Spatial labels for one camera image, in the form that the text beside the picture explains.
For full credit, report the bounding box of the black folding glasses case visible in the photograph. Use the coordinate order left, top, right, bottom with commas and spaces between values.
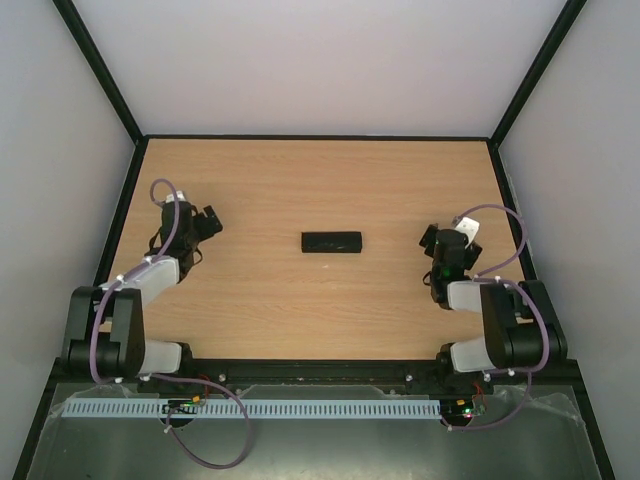
301, 231, 363, 254

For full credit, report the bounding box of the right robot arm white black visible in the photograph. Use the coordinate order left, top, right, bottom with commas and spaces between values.
419, 219, 568, 392

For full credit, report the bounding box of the black metal frame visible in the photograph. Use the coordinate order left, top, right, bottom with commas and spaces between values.
0, 0, 640, 480

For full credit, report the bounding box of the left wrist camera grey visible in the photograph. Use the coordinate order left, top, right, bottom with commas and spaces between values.
165, 190, 188, 203

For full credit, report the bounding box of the right base electronics board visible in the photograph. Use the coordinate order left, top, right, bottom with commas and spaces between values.
441, 383, 488, 427

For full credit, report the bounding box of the base electronics board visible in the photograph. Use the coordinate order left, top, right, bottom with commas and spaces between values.
159, 389, 210, 415
441, 383, 488, 427

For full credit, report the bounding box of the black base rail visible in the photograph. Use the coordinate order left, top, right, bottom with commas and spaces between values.
188, 359, 453, 395

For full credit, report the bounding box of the left base electronics board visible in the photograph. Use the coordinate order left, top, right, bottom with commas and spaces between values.
159, 389, 210, 415

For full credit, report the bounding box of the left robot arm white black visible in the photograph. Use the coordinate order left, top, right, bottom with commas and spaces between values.
60, 197, 223, 383

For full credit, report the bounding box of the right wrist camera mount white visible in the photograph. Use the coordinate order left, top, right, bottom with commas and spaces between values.
451, 216, 480, 246

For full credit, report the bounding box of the light blue slotted cable duct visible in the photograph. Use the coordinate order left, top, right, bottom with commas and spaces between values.
61, 398, 441, 420

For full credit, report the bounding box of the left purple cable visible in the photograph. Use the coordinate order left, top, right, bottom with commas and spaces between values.
88, 178, 251, 470

